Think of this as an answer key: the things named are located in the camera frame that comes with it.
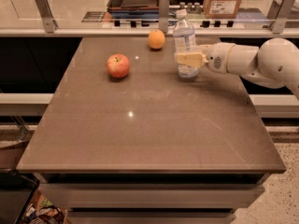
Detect clear blue-label plastic bottle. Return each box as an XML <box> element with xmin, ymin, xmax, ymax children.
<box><xmin>173</xmin><ymin>9</ymin><xmax>198</xmax><ymax>80</ymax></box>

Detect metal glass bracket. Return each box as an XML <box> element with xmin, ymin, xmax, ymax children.
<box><xmin>159</xmin><ymin>0</ymin><xmax>169</xmax><ymax>34</ymax></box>
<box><xmin>270</xmin><ymin>0</ymin><xmax>296</xmax><ymax>34</ymax></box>
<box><xmin>35</xmin><ymin>0</ymin><xmax>58</xmax><ymax>34</ymax></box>

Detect middle metal glass bracket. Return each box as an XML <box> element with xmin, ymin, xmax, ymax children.
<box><xmin>159</xmin><ymin>0</ymin><xmax>169</xmax><ymax>34</ymax></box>

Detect orange fruit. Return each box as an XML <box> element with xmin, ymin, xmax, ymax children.
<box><xmin>148</xmin><ymin>30</ymin><xmax>165</xmax><ymax>49</ymax></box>

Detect dark metal tray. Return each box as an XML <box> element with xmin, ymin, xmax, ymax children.
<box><xmin>107</xmin><ymin>0</ymin><xmax>163</xmax><ymax>14</ymax></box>

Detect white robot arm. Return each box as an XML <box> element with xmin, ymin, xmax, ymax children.
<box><xmin>174</xmin><ymin>38</ymin><xmax>299</xmax><ymax>99</ymax></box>

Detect table drawer front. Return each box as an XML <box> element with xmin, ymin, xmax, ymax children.
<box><xmin>39</xmin><ymin>184</ymin><xmax>264</xmax><ymax>209</ymax></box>

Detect left metal glass bracket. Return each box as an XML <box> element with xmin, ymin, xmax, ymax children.
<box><xmin>35</xmin><ymin>0</ymin><xmax>58</xmax><ymax>34</ymax></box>

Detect red apple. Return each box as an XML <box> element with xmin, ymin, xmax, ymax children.
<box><xmin>106</xmin><ymin>53</ymin><xmax>130</xmax><ymax>78</ymax></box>

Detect black bin lower left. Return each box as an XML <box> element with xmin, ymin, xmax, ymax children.
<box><xmin>0</xmin><ymin>170</ymin><xmax>38</xmax><ymax>224</ymax></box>

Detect brown cardboard box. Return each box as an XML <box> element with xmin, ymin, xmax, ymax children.
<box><xmin>203</xmin><ymin>0</ymin><xmax>241</xmax><ymax>19</ymax></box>

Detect right metal glass bracket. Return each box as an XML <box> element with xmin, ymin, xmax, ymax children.
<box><xmin>270</xmin><ymin>0</ymin><xmax>296</xmax><ymax>34</ymax></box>

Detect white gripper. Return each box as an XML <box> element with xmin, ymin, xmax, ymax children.
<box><xmin>174</xmin><ymin>42</ymin><xmax>235</xmax><ymax>74</ymax></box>

